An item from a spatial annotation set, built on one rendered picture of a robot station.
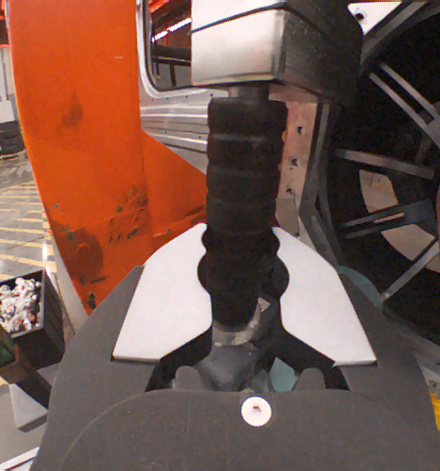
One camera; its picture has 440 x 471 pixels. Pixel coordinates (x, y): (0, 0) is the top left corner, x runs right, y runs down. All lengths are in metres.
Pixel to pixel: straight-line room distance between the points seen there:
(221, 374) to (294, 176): 0.42
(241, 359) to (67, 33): 0.64
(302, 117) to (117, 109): 0.25
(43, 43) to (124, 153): 0.17
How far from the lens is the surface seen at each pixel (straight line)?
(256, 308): 0.17
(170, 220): 0.45
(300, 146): 0.32
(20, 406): 0.58
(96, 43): 0.35
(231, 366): 0.54
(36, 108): 0.33
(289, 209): 0.34
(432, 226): 0.65
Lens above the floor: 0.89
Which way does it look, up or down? 30 degrees down
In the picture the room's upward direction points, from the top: 2 degrees clockwise
